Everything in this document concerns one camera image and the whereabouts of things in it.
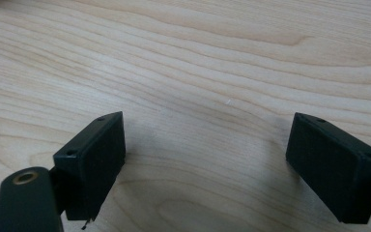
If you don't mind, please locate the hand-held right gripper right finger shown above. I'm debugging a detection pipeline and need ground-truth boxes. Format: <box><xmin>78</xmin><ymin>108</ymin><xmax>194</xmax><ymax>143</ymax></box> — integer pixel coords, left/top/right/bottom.
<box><xmin>285</xmin><ymin>111</ymin><xmax>371</xmax><ymax>225</ymax></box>

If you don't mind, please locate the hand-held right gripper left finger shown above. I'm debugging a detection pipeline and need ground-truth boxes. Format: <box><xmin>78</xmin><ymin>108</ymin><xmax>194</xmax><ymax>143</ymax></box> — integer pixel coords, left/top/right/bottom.
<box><xmin>52</xmin><ymin>110</ymin><xmax>127</xmax><ymax>222</ymax></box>

